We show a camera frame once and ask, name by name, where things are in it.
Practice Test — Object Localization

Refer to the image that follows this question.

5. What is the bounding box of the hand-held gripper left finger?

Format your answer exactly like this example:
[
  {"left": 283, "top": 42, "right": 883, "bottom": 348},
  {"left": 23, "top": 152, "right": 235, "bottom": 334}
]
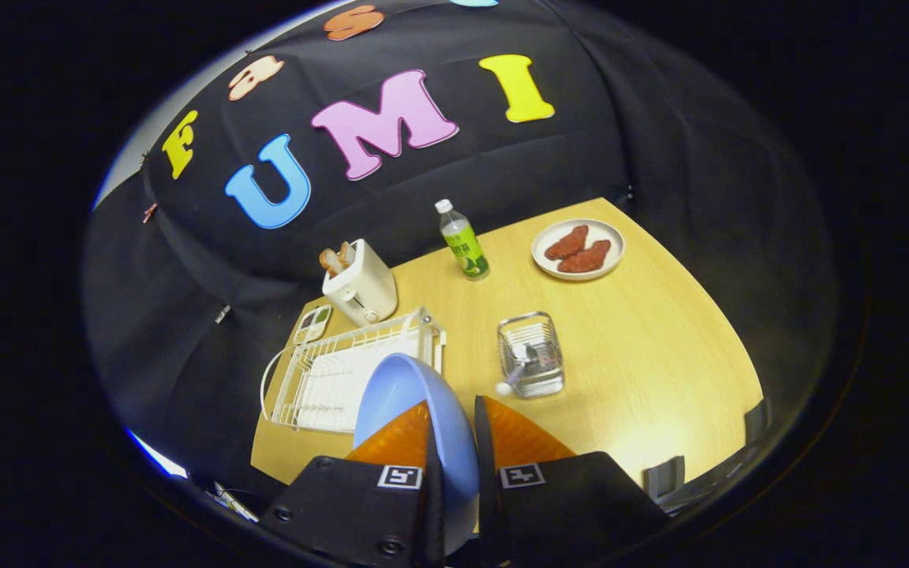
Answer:
[{"left": 259, "top": 400, "right": 446, "bottom": 568}]

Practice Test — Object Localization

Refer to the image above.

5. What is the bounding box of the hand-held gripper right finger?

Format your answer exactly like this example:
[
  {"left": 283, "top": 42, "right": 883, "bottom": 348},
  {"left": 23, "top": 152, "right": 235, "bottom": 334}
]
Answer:
[{"left": 474, "top": 394, "right": 670, "bottom": 568}]

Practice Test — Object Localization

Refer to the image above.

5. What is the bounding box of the white wire dish rack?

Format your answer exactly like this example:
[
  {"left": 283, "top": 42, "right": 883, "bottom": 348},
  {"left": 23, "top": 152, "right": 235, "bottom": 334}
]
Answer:
[{"left": 261, "top": 306, "right": 447, "bottom": 435}]

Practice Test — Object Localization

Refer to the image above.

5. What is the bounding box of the metal wire basket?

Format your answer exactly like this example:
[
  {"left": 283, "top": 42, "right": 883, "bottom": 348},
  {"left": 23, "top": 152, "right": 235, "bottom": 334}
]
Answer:
[{"left": 497, "top": 311, "right": 566, "bottom": 398}]

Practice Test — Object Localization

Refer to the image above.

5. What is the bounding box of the blue plate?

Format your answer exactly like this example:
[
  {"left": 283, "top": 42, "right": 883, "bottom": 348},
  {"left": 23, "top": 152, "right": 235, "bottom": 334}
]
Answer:
[{"left": 353, "top": 353, "right": 481, "bottom": 557}]

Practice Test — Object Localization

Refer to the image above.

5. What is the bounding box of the grey spoon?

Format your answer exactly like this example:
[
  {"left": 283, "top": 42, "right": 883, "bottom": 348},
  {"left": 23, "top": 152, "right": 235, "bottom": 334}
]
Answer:
[{"left": 496, "top": 342, "right": 541, "bottom": 397}]

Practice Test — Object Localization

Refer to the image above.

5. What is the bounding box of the small white dish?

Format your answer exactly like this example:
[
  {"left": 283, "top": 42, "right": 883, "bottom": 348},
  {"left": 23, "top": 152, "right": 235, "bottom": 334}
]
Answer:
[{"left": 531, "top": 219, "right": 626, "bottom": 282}]

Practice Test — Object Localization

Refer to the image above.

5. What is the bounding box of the dark grey chair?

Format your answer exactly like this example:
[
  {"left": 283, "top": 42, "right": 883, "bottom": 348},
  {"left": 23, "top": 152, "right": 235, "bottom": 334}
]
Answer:
[{"left": 644, "top": 398, "right": 771, "bottom": 506}]

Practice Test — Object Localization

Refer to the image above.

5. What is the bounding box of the white divided tray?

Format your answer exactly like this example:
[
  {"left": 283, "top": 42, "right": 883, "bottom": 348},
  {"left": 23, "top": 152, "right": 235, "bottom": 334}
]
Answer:
[{"left": 294, "top": 305, "right": 334, "bottom": 346}]

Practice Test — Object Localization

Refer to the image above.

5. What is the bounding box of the white toaster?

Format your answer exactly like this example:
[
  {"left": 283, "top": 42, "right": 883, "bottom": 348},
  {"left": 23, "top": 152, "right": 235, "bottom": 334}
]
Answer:
[{"left": 321, "top": 238, "right": 398, "bottom": 327}]

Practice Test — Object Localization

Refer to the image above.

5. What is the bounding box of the red meat piece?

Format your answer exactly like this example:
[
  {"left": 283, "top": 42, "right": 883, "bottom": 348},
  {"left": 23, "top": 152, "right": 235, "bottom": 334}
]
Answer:
[
  {"left": 557, "top": 240, "right": 612, "bottom": 275},
  {"left": 544, "top": 225, "right": 590, "bottom": 261}
]

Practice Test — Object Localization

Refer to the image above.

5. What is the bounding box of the green label drink bottle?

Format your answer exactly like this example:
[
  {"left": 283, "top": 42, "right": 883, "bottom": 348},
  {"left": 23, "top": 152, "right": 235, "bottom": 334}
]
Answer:
[{"left": 435, "top": 199, "right": 491, "bottom": 281}]

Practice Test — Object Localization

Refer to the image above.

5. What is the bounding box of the black backdrop cloth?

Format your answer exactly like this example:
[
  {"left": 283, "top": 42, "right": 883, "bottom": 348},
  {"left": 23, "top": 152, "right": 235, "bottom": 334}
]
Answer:
[{"left": 82, "top": 0, "right": 842, "bottom": 506}]

